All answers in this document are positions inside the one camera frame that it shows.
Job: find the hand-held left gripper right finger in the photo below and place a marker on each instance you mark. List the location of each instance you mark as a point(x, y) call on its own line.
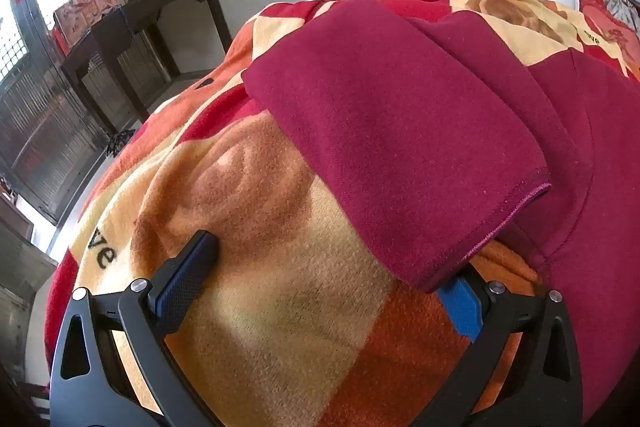
point(462, 309)

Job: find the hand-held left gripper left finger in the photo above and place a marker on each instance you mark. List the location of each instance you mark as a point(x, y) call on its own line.
point(182, 279)

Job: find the maroon shirt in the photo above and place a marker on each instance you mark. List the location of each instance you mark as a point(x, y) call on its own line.
point(400, 107)

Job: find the printed orange red blanket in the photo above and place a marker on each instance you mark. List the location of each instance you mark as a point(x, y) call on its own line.
point(280, 257)

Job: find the dark wooden table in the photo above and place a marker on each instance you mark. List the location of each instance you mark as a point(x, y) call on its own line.
point(105, 37)

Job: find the red printed box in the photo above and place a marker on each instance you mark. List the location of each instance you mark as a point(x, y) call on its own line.
point(82, 14)

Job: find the red patterned cloth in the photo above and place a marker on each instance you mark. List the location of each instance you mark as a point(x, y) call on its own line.
point(605, 22)

